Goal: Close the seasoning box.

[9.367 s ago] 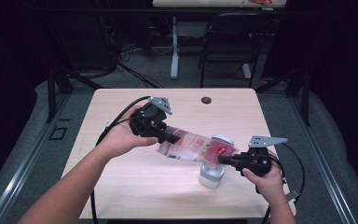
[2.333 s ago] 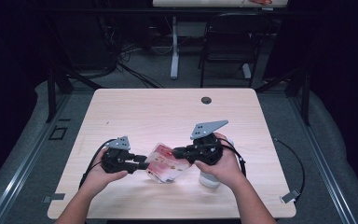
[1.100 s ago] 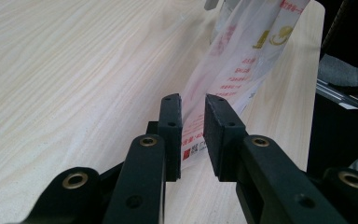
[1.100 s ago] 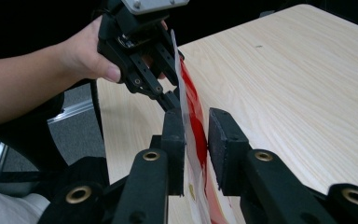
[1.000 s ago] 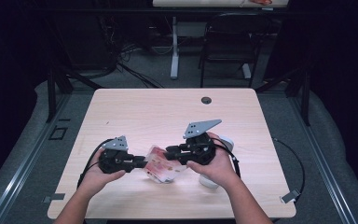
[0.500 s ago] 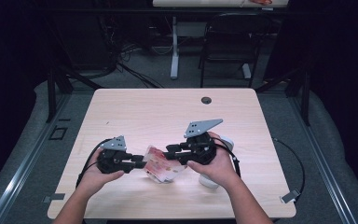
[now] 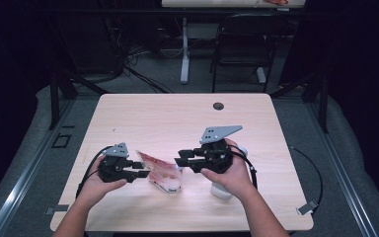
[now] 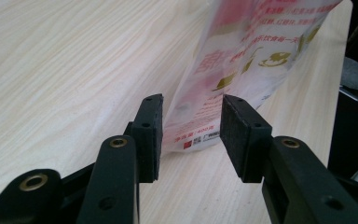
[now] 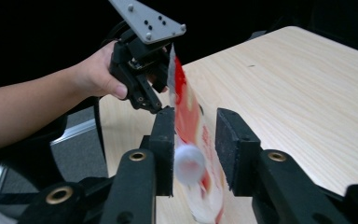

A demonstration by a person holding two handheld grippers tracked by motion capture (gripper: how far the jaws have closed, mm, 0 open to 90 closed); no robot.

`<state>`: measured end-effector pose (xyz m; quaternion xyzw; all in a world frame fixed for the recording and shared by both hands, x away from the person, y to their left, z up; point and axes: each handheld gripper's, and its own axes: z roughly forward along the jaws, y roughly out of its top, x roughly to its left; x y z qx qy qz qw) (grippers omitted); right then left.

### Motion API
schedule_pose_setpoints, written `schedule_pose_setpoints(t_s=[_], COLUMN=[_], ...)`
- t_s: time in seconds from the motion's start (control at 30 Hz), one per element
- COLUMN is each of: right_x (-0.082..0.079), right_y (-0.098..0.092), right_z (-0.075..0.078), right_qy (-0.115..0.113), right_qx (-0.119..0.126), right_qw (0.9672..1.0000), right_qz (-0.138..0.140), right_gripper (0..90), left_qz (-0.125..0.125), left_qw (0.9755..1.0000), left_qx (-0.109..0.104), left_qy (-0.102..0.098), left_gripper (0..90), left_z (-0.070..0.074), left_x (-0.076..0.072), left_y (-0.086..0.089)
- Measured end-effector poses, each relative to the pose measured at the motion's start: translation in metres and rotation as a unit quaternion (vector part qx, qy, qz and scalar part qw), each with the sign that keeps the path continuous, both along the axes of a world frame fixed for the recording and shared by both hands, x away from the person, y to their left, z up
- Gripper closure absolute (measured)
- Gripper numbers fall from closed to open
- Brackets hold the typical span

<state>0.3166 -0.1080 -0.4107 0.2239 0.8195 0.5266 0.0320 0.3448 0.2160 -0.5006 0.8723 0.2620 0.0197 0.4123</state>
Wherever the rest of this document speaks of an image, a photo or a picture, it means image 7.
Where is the person's right hand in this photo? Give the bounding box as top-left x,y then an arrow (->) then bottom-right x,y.
200,137 -> 258,200

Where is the red and white spout pouch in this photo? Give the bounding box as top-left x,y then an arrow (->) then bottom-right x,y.
135,149 -> 184,195

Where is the hand-held gripper black cable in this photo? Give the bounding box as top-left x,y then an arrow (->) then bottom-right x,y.
75,145 -> 114,200
229,145 -> 325,211

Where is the aluminium floor rail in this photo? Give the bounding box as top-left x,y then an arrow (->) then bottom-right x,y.
304,98 -> 379,237
0,98 -> 77,237

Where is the black folding chair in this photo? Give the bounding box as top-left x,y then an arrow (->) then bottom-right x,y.
209,13 -> 294,94

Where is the bundle of black floor cables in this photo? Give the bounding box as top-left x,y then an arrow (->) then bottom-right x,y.
102,14 -> 176,95

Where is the person's left hand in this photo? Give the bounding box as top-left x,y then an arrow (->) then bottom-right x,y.
77,157 -> 127,205

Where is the left hand-held gripper black cable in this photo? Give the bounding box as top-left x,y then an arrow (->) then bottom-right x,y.
75,145 -> 114,200

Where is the black floor socket frame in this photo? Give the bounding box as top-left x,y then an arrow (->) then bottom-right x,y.
50,132 -> 73,149

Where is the white lidded container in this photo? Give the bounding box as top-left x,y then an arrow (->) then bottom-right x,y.
209,145 -> 250,200

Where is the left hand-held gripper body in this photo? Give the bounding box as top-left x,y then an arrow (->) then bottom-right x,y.
98,142 -> 136,184

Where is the black metal frame stand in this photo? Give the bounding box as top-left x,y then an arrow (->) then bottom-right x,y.
47,69 -> 111,131
269,69 -> 331,134

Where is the orange object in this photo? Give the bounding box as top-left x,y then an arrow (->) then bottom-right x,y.
264,0 -> 290,7

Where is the desk with white legs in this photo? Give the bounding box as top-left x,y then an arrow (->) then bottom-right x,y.
161,0 -> 305,85

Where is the right hand-held gripper black cable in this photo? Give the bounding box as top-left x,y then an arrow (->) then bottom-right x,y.
229,145 -> 325,211

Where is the grey tape strip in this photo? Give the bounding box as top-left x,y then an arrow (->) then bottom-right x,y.
44,203 -> 70,215

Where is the grey cable connector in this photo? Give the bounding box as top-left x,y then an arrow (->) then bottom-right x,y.
296,199 -> 320,217

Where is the grey box under desk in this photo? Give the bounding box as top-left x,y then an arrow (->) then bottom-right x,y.
187,23 -> 220,40

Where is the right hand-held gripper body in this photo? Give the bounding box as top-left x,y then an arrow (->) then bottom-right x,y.
190,124 -> 244,175

